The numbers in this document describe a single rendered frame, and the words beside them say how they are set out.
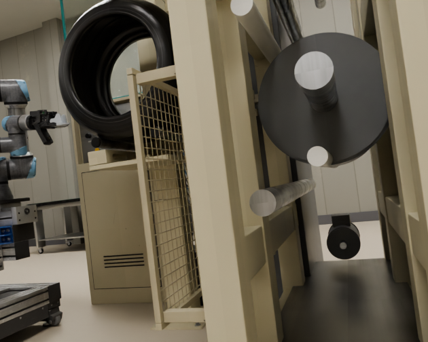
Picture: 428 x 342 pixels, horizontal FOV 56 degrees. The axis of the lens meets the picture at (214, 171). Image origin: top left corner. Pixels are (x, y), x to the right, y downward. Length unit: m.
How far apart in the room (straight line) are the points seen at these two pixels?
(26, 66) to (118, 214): 5.51
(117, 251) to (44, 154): 4.88
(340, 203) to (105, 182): 3.39
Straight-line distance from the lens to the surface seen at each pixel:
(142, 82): 1.12
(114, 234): 2.60
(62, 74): 1.86
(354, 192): 5.26
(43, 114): 2.01
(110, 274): 2.67
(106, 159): 1.73
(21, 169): 2.41
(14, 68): 7.98
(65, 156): 6.84
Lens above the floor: 0.66
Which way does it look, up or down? 2 degrees up
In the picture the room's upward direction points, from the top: 7 degrees counter-clockwise
